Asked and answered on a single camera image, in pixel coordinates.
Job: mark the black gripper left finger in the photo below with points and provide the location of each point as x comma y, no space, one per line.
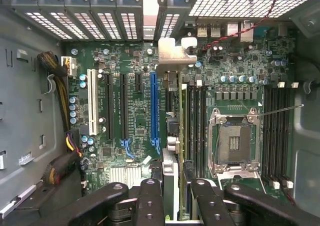
150,206

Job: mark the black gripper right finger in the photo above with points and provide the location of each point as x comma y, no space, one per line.
210,206

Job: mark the silver finned chipset heatsink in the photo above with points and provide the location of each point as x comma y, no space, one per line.
125,174

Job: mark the metal socket cover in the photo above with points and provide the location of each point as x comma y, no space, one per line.
240,174

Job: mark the thin metal locking lever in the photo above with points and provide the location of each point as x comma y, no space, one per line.
216,145
280,110

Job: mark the CPU socket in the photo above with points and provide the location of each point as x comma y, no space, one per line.
235,140

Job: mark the blue expansion slot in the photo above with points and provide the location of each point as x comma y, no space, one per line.
154,105

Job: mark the green Dell motherboard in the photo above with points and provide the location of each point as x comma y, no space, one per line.
140,105

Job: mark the long black expansion slot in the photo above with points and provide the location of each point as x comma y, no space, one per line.
124,105
109,105
168,98

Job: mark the white expansion slot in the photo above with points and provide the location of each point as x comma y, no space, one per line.
92,103

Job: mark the open black PC case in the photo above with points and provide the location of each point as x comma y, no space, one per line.
25,85

